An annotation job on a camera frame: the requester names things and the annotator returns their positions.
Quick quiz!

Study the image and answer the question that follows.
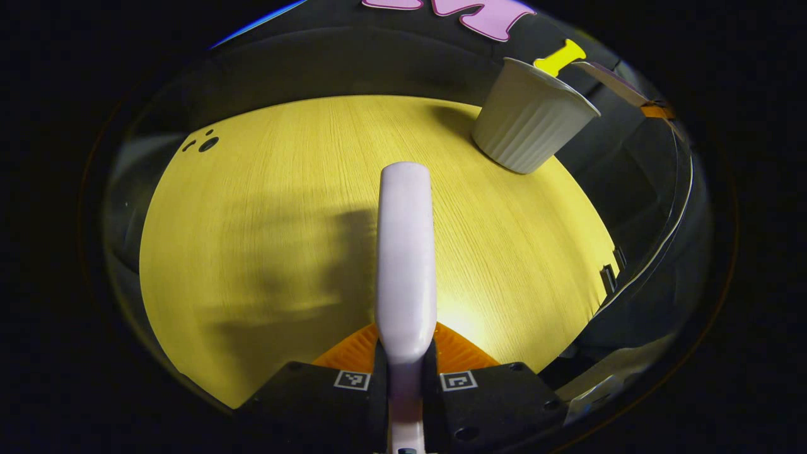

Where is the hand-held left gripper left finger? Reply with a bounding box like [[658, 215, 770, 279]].
[[236, 323, 389, 454]]

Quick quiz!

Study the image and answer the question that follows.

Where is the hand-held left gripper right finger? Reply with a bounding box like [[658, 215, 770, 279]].
[[421, 322, 568, 454]]

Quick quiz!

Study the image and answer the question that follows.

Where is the light purple dustpan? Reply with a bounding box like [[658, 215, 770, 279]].
[[572, 61, 651, 107]]

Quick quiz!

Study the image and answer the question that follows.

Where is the white ribbed garbage bin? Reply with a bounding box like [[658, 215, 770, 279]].
[[472, 57, 601, 175]]

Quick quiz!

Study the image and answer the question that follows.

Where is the yellow wooden desktop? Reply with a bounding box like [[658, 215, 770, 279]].
[[139, 95, 618, 409]]

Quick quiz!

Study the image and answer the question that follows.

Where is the black backdrop cloth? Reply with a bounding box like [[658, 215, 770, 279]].
[[107, 0, 682, 209]]

